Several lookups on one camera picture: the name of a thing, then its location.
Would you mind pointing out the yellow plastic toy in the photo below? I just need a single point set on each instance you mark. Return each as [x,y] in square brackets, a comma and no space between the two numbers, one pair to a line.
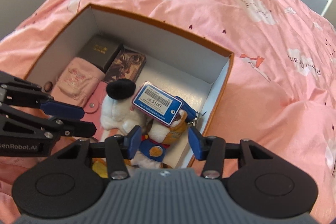
[99,166]

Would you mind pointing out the brown round bead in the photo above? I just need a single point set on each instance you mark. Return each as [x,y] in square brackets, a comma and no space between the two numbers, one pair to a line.
[48,86]

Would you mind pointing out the orange cardboard box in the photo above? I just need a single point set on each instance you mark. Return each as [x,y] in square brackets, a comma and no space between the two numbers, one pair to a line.
[177,62]

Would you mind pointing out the blue price tag keychain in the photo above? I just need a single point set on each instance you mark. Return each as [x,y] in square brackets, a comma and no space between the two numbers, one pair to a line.
[157,103]

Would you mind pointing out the pink drawstring pouch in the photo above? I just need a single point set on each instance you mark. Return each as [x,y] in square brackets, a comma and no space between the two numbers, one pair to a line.
[77,82]

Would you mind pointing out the white plush dog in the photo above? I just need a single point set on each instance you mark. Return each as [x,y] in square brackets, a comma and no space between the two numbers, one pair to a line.
[117,111]

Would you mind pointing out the pink printed duvet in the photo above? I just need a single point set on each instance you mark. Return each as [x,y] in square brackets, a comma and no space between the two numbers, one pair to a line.
[265,69]

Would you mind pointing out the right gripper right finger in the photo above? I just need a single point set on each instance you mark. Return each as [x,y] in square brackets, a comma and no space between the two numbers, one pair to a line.
[213,150]

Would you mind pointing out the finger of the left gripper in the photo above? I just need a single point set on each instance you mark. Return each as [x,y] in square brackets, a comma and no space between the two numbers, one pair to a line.
[71,127]
[61,108]

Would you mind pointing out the bear plush keychain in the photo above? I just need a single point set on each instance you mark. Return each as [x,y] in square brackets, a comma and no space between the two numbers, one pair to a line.
[158,137]

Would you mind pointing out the black gift box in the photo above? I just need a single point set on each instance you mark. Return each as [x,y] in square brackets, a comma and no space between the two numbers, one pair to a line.
[100,51]

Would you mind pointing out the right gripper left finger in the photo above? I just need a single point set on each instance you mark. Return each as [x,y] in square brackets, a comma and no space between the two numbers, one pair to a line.
[115,149]

